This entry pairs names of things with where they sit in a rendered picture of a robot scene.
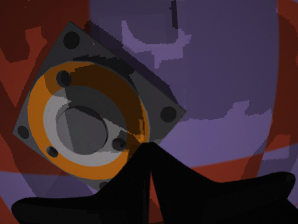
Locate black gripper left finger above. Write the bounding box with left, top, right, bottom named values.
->
left=11, top=143, right=150, bottom=224

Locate orange and grey round plate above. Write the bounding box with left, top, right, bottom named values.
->
left=28, top=60, right=149, bottom=180

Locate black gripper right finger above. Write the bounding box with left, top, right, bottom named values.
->
left=148, top=141, right=295, bottom=224

